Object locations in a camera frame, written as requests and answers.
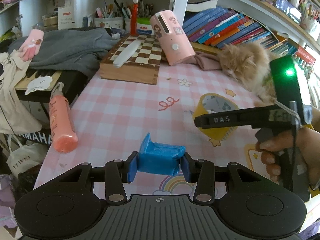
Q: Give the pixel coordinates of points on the wooden chess board box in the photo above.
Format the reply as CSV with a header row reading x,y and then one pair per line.
x,y
141,67

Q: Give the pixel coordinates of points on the pink glove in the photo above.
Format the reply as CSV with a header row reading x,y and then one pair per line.
x,y
31,45

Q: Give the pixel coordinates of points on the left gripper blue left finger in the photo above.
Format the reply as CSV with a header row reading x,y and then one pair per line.
x,y
131,167

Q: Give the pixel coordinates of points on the smartphone on shelf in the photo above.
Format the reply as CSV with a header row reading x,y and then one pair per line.
x,y
287,8

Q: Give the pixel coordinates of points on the pink cylindrical humidifier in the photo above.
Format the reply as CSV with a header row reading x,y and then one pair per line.
x,y
172,37

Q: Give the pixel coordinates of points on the pink checkered table mat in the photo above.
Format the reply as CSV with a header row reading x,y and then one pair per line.
x,y
111,119

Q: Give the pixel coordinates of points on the blue block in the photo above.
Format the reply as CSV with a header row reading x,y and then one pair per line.
x,y
157,158

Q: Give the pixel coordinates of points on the white bookshelf frame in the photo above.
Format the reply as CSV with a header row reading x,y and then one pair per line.
x,y
262,12

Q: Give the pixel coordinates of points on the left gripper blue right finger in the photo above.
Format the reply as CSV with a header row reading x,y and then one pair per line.
x,y
188,167

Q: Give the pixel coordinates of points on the row of lower shelf books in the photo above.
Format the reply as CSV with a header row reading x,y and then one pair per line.
x,y
212,29

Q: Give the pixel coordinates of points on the red tassel ornament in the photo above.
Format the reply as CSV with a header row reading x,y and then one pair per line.
x,y
134,14

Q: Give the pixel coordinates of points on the person's right hand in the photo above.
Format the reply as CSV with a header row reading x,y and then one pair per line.
x,y
307,142

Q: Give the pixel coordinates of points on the white plastic case on chessboard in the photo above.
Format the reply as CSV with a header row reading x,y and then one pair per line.
x,y
126,53

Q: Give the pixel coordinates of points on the red book box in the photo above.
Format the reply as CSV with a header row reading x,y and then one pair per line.
x,y
302,54

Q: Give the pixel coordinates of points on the orange fluffy cat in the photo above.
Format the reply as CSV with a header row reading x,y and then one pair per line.
x,y
249,64

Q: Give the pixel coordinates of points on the grey cloth pile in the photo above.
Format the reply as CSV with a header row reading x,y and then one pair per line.
x,y
67,49

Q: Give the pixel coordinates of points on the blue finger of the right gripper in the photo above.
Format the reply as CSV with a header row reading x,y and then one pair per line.
x,y
217,120

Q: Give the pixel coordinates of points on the orange pink spray bottle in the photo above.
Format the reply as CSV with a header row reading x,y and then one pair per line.
x,y
64,138

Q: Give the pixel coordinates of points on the pink cloth by cat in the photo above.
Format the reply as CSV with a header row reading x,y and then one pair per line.
x,y
205,61

